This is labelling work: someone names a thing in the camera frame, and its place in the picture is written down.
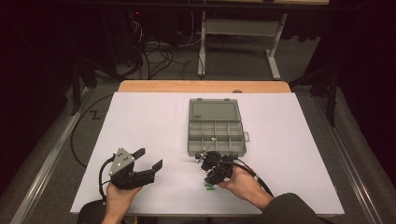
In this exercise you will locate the white table cover sheet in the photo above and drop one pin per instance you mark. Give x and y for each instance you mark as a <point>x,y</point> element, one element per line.
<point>149,124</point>

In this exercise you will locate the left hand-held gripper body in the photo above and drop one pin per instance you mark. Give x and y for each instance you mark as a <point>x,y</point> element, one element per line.
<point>121,161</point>

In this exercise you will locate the black metal stand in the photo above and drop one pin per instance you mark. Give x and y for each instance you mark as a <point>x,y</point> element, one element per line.
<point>75,93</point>
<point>332,99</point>

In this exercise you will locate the black computer tower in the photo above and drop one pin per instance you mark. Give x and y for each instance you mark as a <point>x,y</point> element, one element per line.
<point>124,34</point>

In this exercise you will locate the person's right hand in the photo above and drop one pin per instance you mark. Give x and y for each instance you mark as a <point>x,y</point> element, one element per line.
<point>243,185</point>

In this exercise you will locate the white metal desk frame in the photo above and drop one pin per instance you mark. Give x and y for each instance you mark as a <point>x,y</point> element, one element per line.
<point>239,27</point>

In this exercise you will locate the person's left hand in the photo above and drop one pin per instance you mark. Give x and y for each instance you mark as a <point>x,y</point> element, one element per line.
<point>120,197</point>

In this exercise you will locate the grey plastic compartment box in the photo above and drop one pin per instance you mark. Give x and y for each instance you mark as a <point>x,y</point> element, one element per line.
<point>214,112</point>

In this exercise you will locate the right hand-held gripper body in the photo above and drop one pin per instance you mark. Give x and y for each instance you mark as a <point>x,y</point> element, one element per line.
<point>222,168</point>

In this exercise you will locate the metal floor rail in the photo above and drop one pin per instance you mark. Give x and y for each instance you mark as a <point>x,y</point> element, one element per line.
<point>46,169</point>
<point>359,183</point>

